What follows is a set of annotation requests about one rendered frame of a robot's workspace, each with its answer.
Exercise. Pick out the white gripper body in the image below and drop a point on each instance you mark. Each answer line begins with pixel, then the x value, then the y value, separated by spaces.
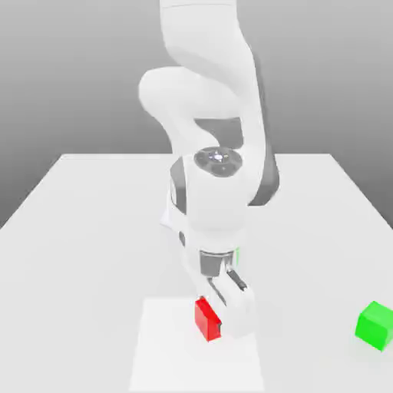
pixel 238 307

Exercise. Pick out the small red cube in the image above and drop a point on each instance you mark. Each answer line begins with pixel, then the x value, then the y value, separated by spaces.
pixel 206 321

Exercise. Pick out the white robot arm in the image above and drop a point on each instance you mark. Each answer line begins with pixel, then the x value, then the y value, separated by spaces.
pixel 212 92

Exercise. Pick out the small green cube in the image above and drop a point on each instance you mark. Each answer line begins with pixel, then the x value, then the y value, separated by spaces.
pixel 375 326

